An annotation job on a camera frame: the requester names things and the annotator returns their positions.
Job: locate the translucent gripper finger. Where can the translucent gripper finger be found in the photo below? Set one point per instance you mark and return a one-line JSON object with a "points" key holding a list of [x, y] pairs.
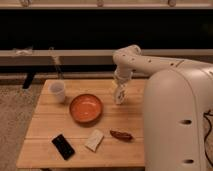
{"points": [[119, 94]]}

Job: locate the long grey rail beam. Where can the long grey rail beam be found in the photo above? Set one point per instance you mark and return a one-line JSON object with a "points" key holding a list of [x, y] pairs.
{"points": [[91, 57]]}

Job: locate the light wooden table board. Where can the light wooden table board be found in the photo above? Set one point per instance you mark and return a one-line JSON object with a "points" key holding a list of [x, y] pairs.
{"points": [[51, 119]]}

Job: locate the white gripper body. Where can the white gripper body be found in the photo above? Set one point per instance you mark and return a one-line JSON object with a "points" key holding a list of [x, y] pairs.
{"points": [[122, 76]]}

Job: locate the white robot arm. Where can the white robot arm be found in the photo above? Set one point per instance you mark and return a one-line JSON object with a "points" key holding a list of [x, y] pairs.
{"points": [[176, 96]]}

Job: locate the orange bowl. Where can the orange bowl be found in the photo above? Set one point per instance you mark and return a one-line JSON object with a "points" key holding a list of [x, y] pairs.
{"points": [[85, 108]]}

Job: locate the white plastic cup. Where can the white plastic cup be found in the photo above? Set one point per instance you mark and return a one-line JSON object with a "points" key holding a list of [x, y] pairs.
{"points": [[57, 89]]}

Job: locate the black smartphone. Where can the black smartphone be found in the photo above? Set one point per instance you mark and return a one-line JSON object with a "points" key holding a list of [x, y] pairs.
{"points": [[63, 147]]}

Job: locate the brown sausage toy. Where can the brown sausage toy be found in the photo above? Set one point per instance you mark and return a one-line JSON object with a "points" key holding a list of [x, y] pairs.
{"points": [[121, 135]]}

